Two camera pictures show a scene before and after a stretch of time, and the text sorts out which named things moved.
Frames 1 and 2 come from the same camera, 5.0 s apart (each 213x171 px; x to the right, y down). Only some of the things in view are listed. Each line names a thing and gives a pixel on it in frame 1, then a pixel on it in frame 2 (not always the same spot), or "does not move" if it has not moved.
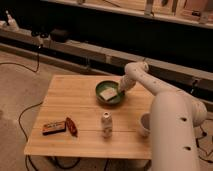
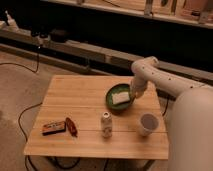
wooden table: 90,116 does not move
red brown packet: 71,126 does not move
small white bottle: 107,125 does not move
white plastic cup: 144,129 does not move
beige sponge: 108,93 → 120,97
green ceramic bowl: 107,92 → 120,97
